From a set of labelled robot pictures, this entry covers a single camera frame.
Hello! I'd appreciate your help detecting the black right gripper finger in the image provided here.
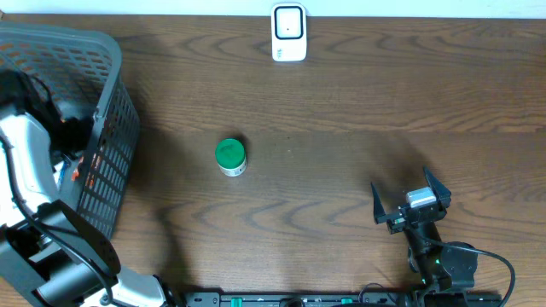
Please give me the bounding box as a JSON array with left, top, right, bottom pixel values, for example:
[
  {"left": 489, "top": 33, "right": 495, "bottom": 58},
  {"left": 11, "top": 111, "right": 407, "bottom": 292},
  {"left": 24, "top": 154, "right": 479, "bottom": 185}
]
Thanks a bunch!
[
  {"left": 370, "top": 183, "right": 388, "bottom": 224},
  {"left": 423, "top": 166, "right": 451, "bottom": 208}
]

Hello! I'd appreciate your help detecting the green lid white jar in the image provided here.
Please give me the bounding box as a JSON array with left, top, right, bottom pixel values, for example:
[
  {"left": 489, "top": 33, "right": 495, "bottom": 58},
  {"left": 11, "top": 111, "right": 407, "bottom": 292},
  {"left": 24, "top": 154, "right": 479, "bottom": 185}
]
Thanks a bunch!
[{"left": 215, "top": 138, "right": 247, "bottom": 177}]

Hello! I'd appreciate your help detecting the white blue medicine box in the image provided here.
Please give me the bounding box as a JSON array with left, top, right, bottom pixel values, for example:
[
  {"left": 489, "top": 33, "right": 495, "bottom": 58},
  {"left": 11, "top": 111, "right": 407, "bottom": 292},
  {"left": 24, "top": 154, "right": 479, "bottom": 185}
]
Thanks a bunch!
[{"left": 53, "top": 160, "right": 70, "bottom": 188}]

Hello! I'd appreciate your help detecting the red Top candy bar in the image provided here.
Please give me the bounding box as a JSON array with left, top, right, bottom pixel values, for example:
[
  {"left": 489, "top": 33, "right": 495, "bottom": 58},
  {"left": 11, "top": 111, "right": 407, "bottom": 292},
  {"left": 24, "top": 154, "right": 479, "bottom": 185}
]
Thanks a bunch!
[{"left": 71, "top": 153, "right": 102, "bottom": 188}]

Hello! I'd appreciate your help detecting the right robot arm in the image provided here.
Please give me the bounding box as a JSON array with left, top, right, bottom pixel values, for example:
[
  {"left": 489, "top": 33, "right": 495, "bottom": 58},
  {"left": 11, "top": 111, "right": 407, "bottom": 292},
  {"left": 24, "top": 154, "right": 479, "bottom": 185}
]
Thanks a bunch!
[{"left": 371, "top": 167, "right": 478, "bottom": 306}]

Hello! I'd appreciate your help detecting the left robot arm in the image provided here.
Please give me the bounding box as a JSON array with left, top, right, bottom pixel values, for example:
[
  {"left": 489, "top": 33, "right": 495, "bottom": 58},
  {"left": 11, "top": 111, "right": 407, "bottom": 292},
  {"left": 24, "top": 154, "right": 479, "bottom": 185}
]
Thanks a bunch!
[{"left": 1, "top": 69, "right": 184, "bottom": 306}]

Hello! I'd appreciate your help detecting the white barcode scanner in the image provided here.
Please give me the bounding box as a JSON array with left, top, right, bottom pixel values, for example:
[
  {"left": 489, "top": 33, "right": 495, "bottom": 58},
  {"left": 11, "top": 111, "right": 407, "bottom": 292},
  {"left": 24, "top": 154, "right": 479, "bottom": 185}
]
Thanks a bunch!
[{"left": 270, "top": 3, "right": 307, "bottom": 62}]

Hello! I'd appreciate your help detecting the grey plastic mesh basket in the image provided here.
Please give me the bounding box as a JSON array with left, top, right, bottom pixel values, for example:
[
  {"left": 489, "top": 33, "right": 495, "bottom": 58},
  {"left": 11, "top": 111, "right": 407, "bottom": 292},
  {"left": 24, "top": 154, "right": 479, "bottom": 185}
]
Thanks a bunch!
[{"left": 1, "top": 21, "right": 140, "bottom": 237}]

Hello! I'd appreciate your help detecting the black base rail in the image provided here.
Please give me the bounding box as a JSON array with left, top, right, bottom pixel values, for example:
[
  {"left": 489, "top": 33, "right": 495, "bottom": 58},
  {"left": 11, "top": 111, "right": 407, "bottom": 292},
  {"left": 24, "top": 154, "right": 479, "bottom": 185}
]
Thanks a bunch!
[{"left": 183, "top": 290, "right": 502, "bottom": 307}]

